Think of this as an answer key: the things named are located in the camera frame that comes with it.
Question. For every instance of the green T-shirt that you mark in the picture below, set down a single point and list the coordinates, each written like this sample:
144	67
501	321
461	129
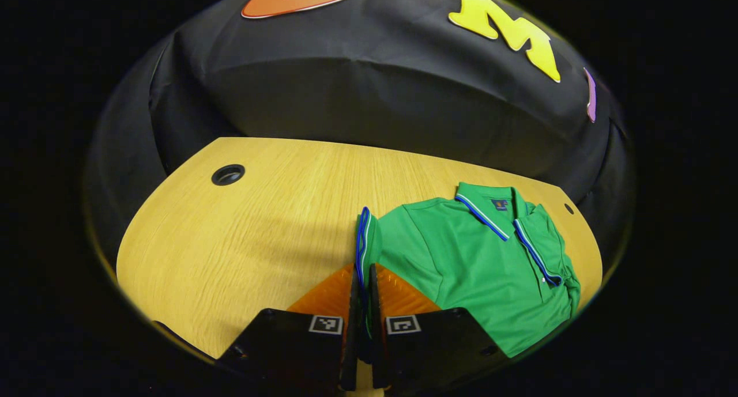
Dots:
461	259

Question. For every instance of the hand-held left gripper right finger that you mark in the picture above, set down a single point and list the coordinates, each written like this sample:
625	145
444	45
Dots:
376	328

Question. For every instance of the black backdrop cloth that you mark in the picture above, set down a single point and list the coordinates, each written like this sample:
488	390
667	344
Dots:
375	97

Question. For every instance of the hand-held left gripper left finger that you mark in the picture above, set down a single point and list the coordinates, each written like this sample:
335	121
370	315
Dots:
353	328

